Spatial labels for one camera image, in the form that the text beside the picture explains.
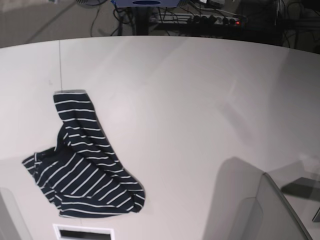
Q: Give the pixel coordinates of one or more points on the black table leg column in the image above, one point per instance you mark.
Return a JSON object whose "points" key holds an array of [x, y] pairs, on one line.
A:
{"points": [[141, 19]]}

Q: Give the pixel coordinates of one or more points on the navy white striped t-shirt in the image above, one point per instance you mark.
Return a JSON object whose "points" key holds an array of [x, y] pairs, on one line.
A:
{"points": [[82, 175]]}

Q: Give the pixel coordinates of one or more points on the white framed table slot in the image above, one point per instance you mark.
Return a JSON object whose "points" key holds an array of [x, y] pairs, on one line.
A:
{"points": [[71, 232]]}

